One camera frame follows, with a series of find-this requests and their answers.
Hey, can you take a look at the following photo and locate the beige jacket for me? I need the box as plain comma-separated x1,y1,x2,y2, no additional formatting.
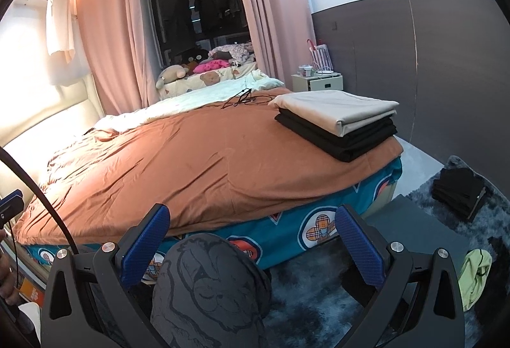
268,90,400,135

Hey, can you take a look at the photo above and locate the bear printed pillow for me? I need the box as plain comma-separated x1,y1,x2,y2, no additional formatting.
157,67,256,102

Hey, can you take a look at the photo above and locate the small folded black clothes pile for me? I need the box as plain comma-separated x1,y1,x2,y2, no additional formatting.
431,169,487,222

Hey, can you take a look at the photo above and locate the beige plush toy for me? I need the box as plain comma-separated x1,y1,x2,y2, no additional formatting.
155,63,190,90

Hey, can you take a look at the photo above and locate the dark grey flat box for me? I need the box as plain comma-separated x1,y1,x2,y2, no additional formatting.
364,197,473,281

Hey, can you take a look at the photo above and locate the beige padded headboard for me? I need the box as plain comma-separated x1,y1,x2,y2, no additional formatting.
0,75,104,197

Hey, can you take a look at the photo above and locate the pink curtain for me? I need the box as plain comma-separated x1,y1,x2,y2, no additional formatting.
75,0,164,110
227,0,317,88

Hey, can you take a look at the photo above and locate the brown blanket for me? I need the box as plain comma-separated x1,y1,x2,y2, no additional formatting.
14,87,404,245

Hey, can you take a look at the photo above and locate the hanging cream shirt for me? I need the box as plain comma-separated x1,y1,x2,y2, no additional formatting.
45,0,77,64

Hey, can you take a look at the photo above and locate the pink striped bag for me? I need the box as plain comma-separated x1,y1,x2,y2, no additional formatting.
307,39,333,72

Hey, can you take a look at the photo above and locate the hanging black coat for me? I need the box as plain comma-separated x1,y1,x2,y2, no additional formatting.
163,0,197,56

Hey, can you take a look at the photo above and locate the white nightstand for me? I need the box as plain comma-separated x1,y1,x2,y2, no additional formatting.
292,73,344,94

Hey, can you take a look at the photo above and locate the thin black cable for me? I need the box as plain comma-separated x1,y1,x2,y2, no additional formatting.
221,88,275,110

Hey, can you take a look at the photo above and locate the grey shaggy rug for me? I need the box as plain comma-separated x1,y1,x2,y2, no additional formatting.
255,155,506,348

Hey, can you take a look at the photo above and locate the folded black clothes stack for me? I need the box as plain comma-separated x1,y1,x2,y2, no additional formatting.
274,109,399,163

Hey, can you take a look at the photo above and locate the orange box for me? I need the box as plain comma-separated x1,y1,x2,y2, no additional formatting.
18,276,44,305

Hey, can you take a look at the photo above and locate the floral cloth pile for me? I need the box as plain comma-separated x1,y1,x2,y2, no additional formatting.
208,42,256,68

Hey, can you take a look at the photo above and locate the pale green quilt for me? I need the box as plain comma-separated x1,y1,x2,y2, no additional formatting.
92,70,285,134

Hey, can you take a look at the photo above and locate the person's left hand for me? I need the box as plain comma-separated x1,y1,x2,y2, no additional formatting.
0,252,20,305

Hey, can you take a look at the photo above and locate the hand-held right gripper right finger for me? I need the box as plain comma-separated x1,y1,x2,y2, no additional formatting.
335,205,467,348

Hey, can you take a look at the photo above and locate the pink cloth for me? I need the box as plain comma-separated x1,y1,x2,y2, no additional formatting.
194,59,231,74

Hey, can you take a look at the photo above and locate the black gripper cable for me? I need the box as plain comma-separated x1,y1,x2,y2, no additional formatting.
0,147,78,255

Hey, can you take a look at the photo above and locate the light green garment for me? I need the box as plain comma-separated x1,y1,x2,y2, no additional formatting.
457,249,494,311

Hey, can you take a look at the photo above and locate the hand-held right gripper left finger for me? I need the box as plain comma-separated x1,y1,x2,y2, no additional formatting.
40,204,172,348

